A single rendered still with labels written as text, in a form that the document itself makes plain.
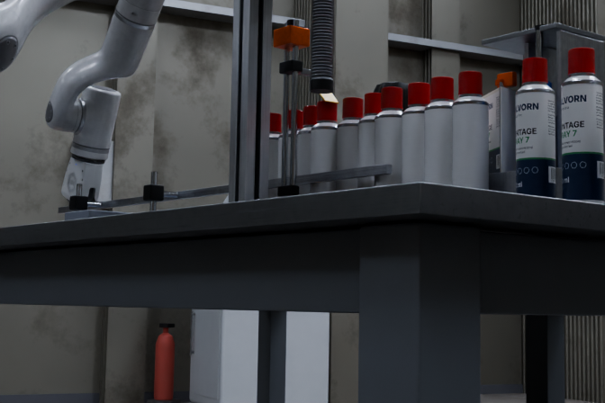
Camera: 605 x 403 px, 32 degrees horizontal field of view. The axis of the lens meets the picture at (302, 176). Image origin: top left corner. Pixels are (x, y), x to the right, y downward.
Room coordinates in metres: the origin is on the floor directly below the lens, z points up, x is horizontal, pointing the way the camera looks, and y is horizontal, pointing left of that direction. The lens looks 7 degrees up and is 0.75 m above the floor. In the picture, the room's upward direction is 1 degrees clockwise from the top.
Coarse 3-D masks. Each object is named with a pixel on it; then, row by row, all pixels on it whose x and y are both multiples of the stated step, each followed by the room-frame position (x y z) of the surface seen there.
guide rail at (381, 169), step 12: (360, 168) 1.60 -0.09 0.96; (372, 168) 1.58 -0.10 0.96; (384, 168) 1.56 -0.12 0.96; (276, 180) 1.76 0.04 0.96; (288, 180) 1.74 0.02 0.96; (300, 180) 1.72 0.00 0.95; (312, 180) 1.69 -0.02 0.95; (324, 180) 1.67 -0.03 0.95; (336, 180) 1.66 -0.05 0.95; (180, 192) 2.00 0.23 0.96; (192, 192) 1.96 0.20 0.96; (204, 192) 1.93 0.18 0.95; (216, 192) 1.90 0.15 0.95; (228, 192) 1.87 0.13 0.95; (108, 204) 2.21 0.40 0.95; (120, 204) 2.18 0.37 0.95; (132, 204) 2.14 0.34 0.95
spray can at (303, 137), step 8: (304, 112) 1.76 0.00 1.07; (312, 112) 1.75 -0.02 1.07; (304, 120) 1.76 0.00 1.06; (312, 120) 1.75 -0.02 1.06; (304, 128) 1.76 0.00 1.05; (304, 136) 1.75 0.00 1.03; (304, 144) 1.75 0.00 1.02; (304, 152) 1.75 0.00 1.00; (304, 160) 1.75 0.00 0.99; (304, 168) 1.75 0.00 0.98; (304, 184) 1.75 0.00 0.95; (304, 192) 1.75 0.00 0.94
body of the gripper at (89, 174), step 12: (72, 156) 2.37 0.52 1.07; (72, 168) 2.38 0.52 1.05; (84, 168) 2.35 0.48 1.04; (96, 168) 2.36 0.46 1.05; (72, 180) 2.38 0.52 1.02; (84, 180) 2.35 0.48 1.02; (96, 180) 2.36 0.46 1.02; (72, 192) 2.38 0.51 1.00; (84, 192) 2.36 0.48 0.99; (96, 192) 2.37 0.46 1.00
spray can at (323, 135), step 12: (324, 108) 1.71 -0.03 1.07; (336, 108) 1.72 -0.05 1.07; (324, 120) 1.71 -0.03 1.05; (336, 120) 1.72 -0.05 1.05; (312, 132) 1.71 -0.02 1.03; (324, 132) 1.70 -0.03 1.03; (336, 132) 1.70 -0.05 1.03; (312, 144) 1.71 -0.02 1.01; (324, 144) 1.70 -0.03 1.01; (336, 144) 1.70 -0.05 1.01; (312, 156) 1.71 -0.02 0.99; (324, 156) 1.70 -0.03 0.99; (336, 156) 1.70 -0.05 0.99; (312, 168) 1.71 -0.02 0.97; (324, 168) 1.70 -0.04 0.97; (312, 192) 1.71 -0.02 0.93; (324, 192) 1.70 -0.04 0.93
